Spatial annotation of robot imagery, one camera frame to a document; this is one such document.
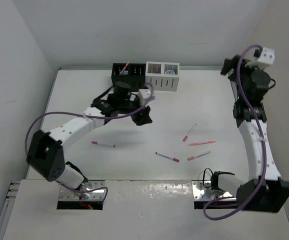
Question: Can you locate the white slotted pen holder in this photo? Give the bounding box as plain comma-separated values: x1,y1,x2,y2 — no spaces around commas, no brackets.
145,61,180,92

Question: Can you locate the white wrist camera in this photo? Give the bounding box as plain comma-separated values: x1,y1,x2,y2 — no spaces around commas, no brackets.
245,47,275,70
138,89,153,106

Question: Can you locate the metal base plate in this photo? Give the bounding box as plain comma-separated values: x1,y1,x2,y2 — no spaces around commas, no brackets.
191,180,236,202
58,180,108,202

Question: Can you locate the black slotted pen holder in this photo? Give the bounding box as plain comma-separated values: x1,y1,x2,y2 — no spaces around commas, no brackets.
111,63,146,92

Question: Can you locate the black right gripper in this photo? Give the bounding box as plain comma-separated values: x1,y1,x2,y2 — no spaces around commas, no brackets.
220,55,263,102

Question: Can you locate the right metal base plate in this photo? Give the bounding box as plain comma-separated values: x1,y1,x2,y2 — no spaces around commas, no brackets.
191,180,236,202

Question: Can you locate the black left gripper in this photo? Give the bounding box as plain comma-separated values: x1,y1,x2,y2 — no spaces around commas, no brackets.
117,94,153,125

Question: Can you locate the red pen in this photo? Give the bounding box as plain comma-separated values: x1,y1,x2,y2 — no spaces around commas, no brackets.
187,140,217,147

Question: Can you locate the orange pen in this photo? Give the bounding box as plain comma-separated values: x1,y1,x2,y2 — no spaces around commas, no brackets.
119,61,130,75

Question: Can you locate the pink capped white marker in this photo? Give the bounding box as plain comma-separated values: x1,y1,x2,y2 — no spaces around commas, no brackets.
182,123,197,142

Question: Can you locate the magenta capped white marker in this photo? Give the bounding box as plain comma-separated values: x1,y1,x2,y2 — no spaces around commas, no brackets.
155,151,180,163

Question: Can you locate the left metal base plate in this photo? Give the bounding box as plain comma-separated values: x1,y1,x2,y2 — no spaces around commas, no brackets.
58,180,108,202

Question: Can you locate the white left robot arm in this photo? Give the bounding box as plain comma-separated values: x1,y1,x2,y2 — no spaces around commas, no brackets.
25,81,155,194

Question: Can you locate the peach capped white marker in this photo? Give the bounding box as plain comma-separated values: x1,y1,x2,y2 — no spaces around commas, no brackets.
187,150,211,161

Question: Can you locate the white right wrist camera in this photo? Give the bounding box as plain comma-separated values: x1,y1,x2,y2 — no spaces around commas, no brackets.
245,47,275,70

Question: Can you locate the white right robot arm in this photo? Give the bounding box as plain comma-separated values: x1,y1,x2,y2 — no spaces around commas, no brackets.
210,55,289,213

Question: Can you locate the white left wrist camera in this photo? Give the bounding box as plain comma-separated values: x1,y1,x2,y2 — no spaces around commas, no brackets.
138,89,153,106

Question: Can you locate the purple capped white marker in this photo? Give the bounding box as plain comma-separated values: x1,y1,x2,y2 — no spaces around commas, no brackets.
91,141,116,148

